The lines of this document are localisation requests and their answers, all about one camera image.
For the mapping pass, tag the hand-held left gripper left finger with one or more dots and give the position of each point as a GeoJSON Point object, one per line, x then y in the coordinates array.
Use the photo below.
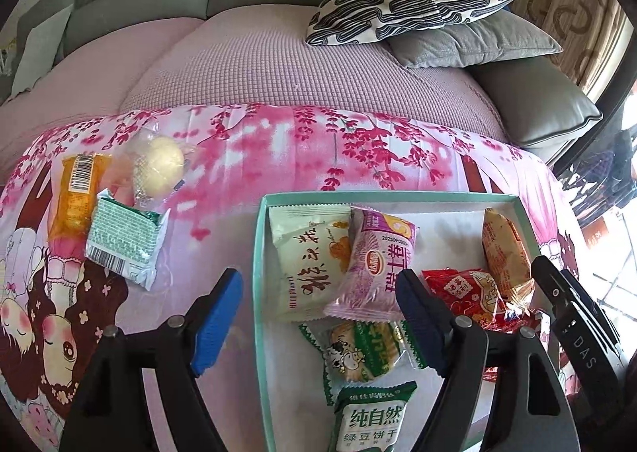
{"type": "Point", "coordinates": [219, 317]}

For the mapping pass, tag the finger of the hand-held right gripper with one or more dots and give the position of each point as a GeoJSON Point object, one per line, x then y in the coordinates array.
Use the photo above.
{"type": "Point", "coordinates": [550, 283]}

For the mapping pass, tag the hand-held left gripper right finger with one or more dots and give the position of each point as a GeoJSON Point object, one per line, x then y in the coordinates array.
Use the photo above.
{"type": "Point", "coordinates": [423, 327]}

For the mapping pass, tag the red gold-patterned snack packet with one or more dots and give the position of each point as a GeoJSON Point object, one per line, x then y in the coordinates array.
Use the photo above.
{"type": "Point", "coordinates": [522, 321]}

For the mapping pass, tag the tan snack packet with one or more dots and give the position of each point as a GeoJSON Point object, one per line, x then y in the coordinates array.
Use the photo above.
{"type": "Point", "coordinates": [502, 253]}

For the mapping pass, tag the red white snack packet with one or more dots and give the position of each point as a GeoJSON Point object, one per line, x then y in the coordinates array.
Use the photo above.
{"type": "Point", "coordinates": [473, 295]}

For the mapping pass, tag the green clear biscuit packet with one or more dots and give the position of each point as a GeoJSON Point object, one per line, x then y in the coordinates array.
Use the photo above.
{"type": "Point", "coordinates": [358, 347]}

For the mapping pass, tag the teal cardboard box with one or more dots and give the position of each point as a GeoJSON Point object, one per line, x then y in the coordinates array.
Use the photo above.
{"type": "Point", "coordinates": [283, 357]}

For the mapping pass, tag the pink roll cake packet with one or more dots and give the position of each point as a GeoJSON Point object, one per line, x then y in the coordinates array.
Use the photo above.
{"type": "Point", "coordinates": [373, 263]}

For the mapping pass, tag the cream biscuit packet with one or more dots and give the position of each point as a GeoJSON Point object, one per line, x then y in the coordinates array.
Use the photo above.
{"type": "Point", "coordinates": [303, 258]}

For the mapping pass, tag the white green biscuit packet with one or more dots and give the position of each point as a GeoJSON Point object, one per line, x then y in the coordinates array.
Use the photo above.
{"type": "Point", "coordinates": [368, 422]}

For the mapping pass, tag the orange container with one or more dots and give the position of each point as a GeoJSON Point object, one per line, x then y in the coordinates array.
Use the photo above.
{"type": "Point", "coordinates": [599, 233]}

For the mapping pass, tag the green white barcode packet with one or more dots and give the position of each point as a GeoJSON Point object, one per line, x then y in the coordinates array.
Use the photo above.
{"type": "Point", "coordinates": [124, 233]}

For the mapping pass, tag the rack with dark clothes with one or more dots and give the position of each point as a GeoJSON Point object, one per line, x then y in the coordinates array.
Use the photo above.
{"type": "Point", "coordinates": [612, 168]}

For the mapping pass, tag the clear round bun packet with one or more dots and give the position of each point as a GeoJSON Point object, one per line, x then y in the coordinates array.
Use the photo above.
{"type": "Point", "coordinates": [159, 163]}

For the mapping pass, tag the pink printed blanket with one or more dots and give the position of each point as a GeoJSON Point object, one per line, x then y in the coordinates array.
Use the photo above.
{"type": "Point", "coordinates": [298, 153]}

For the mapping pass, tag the orange cake packet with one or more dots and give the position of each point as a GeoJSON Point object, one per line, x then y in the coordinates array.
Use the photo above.
{"type": "Point", "coordinates": [74, 203]}

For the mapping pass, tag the grey pillow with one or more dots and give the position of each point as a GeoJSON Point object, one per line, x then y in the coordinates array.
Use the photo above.
{"type": "Point", "coordinates": [487, 41]}

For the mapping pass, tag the pink textured sofa cover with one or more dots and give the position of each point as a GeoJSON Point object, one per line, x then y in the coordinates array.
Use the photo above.
{"type": "Point", "coordinates": [249, 59]}

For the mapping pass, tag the patterned beige curtain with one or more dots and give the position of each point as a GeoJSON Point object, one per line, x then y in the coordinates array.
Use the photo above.
{"type": "Point", "coordinates": [572, 9]}

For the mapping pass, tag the light grey cloth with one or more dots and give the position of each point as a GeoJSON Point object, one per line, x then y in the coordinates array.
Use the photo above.
{"type": "Point", "coordinates": [42, 49]}

